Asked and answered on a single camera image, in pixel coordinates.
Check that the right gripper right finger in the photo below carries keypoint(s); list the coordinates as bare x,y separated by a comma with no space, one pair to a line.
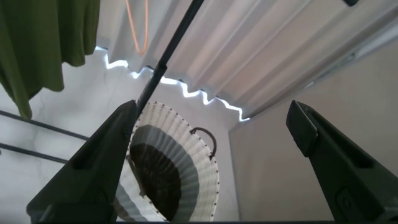
373,199

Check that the pink clothes hanger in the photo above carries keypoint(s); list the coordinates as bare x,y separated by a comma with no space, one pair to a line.
135,40

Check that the green long-sleeved shirt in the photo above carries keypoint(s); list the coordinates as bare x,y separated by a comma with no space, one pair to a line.
37,40

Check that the black clothes rack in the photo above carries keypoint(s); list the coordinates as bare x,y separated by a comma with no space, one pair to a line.
169,53

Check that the white laundry basket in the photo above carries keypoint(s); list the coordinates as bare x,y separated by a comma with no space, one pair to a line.
186,149

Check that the white curtain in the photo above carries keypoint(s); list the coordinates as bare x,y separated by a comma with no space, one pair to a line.
233,46

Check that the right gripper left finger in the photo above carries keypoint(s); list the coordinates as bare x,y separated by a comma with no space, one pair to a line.
77,193

